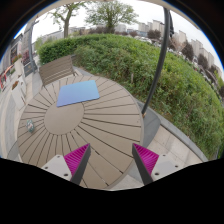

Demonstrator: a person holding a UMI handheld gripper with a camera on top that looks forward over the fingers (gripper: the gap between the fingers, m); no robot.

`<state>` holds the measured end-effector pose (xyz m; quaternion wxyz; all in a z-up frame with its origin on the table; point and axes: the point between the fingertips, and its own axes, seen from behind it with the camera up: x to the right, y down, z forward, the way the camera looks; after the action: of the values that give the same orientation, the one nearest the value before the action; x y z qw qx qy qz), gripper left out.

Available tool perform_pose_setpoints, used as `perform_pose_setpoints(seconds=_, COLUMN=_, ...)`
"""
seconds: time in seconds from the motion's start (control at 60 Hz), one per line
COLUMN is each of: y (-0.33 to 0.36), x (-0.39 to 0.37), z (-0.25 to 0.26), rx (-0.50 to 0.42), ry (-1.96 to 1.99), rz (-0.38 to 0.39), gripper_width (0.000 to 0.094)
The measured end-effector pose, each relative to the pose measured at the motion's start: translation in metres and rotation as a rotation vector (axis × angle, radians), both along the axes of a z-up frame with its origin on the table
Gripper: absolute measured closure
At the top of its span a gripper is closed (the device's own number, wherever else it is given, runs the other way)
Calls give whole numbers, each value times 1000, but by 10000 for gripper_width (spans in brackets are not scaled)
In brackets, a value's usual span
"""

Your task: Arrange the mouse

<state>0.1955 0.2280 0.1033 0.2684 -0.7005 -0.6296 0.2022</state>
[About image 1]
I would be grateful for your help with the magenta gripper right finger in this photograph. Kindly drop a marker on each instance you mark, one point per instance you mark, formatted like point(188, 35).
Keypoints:
point(152, 166)

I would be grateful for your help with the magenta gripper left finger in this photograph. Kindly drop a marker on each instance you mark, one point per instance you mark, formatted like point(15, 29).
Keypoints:
point(70, 167)

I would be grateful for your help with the round slatted wooden table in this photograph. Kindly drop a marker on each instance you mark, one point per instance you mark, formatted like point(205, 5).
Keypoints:
point(110, 124)

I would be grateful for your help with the green hedge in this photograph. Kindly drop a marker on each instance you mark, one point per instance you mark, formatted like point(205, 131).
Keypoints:
point(182, 95)

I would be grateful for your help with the slatted wooden chair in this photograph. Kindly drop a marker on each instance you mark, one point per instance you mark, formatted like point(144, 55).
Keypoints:
point(56, 70)

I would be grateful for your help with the storefront sign board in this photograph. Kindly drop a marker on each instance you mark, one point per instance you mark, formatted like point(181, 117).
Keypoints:
point(28, 62)

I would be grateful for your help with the left bare tree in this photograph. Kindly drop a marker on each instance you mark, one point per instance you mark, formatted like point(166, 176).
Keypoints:
point(62, 15)

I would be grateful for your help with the right leafy tree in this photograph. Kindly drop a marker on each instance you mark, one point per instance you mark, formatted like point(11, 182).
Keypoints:
point(110, 14)

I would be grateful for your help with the black lamp post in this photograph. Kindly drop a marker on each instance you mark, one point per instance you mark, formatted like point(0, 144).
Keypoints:
point(168, 32)

